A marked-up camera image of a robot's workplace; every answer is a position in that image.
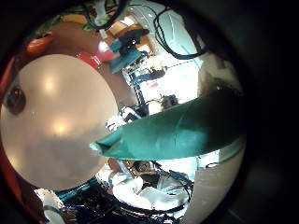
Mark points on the red flat object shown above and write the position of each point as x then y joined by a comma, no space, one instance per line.
88,59

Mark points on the orange bowl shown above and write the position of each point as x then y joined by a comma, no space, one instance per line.
39,46

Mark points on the teal ribbed panel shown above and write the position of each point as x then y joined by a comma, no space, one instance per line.
78,189

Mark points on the black electronics box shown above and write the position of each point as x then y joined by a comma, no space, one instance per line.
93,208

